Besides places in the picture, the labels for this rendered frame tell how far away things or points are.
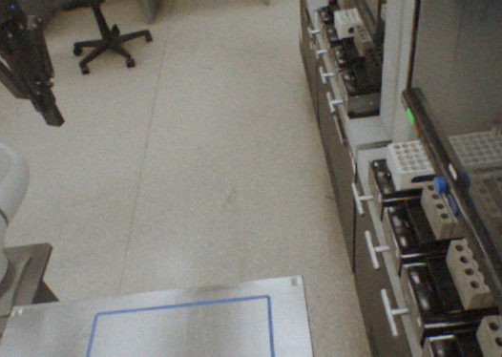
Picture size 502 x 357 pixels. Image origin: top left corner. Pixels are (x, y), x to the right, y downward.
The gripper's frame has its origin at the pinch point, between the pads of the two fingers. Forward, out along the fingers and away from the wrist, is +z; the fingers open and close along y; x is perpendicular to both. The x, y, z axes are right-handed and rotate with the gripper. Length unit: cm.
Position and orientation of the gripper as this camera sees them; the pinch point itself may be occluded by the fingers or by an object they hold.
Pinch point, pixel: (47, 107)
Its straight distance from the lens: 85.6
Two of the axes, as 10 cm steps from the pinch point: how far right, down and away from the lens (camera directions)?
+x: 9.3, 1.5, -3.4
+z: 1.4, 7.0, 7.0
